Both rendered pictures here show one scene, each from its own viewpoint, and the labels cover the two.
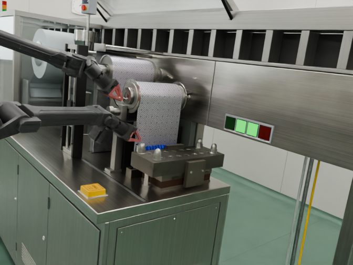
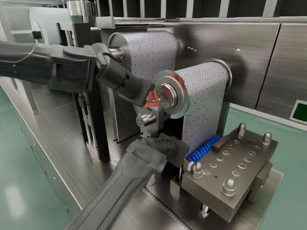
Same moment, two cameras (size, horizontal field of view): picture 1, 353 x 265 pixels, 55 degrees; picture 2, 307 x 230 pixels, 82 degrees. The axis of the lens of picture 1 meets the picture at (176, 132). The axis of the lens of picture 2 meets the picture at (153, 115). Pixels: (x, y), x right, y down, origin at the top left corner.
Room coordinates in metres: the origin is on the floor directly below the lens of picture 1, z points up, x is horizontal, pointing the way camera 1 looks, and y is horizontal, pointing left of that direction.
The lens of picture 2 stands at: (0.98, 0.29, 1.44)
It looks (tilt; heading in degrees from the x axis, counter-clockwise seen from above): 28 degrees down; 357
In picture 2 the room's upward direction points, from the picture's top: straight up
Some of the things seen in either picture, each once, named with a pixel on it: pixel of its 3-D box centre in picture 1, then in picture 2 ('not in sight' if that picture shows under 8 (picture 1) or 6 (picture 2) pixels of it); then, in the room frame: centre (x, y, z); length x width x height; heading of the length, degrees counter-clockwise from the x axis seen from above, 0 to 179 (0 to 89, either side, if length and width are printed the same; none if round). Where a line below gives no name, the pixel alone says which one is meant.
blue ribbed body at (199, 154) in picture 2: (159, 148); (205, 148); (1.49, 0.07, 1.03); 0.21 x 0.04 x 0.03; 131
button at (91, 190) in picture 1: (93, 190); not in sight; (1.20, 0.29, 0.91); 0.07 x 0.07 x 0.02; 41
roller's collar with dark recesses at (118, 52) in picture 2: (101, 70); (113, 55); (1.64, 0.39, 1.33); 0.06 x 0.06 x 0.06; 41
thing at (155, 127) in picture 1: (157, 130); (202, 128); (1.50, 0.08, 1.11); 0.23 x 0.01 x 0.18; 131
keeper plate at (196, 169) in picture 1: (195, 173); (261, 181); (1.38, -0.10, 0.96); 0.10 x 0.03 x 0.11; 131
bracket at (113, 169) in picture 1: (115, 138); (151, 148); (1.47, 0.27, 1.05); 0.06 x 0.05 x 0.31; 131
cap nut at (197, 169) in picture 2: (142, 148); (197, 168); (1.37, 0.13, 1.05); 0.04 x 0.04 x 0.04
